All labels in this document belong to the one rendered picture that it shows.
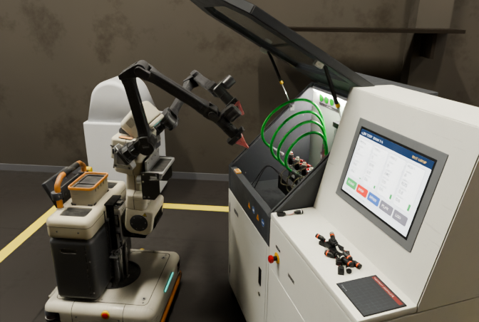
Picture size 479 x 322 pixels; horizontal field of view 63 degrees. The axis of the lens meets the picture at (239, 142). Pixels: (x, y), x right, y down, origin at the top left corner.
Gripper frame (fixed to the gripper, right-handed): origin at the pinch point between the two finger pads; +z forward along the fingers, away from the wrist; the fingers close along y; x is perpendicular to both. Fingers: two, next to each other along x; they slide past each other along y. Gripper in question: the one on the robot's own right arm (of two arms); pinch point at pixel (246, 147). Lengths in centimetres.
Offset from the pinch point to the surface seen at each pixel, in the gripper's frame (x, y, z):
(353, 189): -39, 25, 32
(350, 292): -77, 3, 38
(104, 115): 175, -104, -63
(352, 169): -34, 31, 28
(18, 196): 202, -245, -67
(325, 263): -61, 0, 35
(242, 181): 20.5, -19.5, 19.6
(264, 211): -14.2, -14.2, 25.6
